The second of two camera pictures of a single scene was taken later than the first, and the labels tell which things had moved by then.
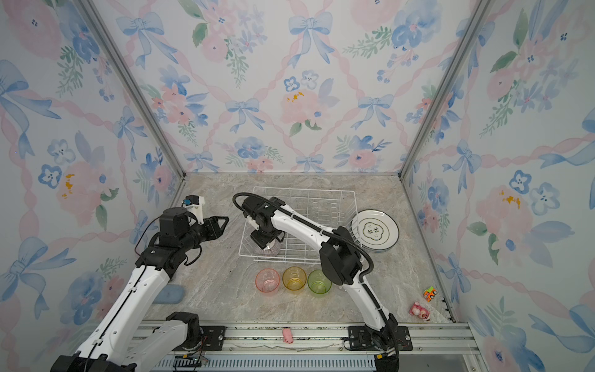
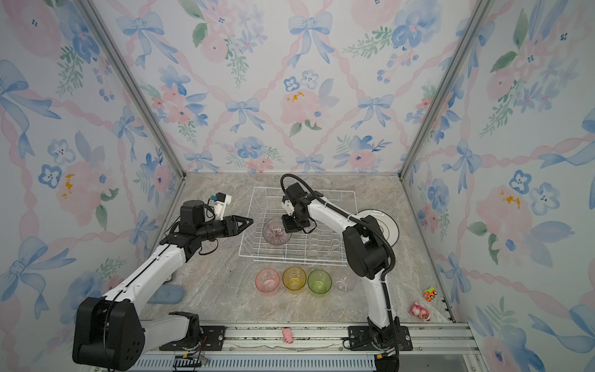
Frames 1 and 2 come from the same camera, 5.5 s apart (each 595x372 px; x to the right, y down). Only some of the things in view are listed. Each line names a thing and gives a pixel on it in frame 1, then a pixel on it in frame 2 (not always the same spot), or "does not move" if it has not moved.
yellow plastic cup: [294, 278] does not move
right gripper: [254, 236] → [289, 229]
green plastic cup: [318, 282] does not move
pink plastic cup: [267, 281] does not move
